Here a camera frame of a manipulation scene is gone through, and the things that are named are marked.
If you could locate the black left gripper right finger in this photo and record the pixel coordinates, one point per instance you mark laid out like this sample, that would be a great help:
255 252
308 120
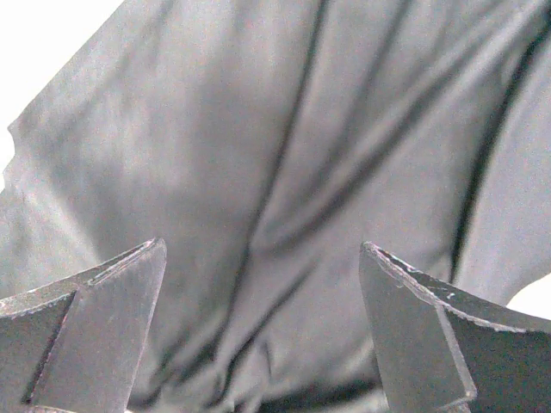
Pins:
440 349

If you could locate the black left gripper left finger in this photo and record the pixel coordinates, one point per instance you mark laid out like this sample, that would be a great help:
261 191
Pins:
76 343

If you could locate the black t shirt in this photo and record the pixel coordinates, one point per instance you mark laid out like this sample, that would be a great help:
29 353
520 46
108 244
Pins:
265 141

